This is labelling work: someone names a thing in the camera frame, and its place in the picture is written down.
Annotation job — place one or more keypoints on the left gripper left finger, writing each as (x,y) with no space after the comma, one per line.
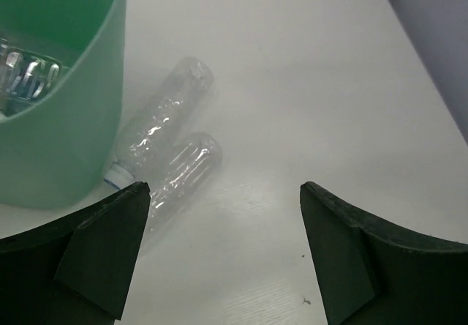
(76,269)

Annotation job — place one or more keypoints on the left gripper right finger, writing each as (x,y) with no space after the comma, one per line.
(372,271)

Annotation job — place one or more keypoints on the green plastic bin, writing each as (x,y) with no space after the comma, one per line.
(54,152)

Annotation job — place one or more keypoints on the clear ribbed bottle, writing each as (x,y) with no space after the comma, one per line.
(189,169)
(148,136)

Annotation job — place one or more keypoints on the clear unlabeled bottle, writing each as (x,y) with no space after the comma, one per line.
(30,69)

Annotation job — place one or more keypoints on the clear ribbed bottle upper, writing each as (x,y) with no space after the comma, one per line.
(148,136)

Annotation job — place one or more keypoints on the clear ribbed bottle lower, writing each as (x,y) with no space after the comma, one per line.
(189,169)

